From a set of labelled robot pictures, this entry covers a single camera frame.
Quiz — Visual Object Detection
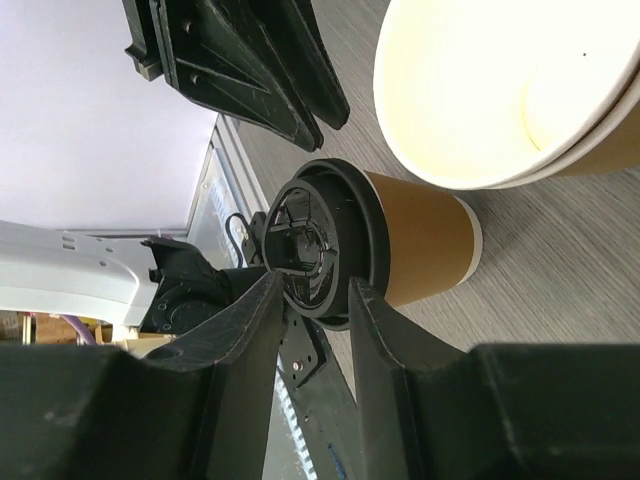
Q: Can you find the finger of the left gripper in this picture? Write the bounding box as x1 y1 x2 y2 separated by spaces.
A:
209 0 350 132
122 0 323 152

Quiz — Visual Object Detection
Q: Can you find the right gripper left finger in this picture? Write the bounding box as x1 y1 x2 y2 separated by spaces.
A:
1 273 284 479

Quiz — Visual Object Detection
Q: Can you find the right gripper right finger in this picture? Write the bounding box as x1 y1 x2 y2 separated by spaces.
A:
349 279 639 479

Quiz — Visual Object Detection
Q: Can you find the black lid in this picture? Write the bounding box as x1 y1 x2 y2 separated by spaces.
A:
262 158 391 331

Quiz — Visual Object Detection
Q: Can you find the stack of paper cups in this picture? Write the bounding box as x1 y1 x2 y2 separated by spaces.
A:
373 1 639 190

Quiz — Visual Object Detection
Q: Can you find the paper cup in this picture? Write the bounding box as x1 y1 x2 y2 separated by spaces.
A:
365 172 483 307

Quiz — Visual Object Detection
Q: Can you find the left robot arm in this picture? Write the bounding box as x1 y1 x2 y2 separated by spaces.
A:
1 1 350 334

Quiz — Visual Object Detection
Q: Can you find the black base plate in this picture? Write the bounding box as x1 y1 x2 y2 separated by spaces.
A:
239 209 361 480

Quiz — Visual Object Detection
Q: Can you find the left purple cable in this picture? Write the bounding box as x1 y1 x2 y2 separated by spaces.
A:
59 314 99 346

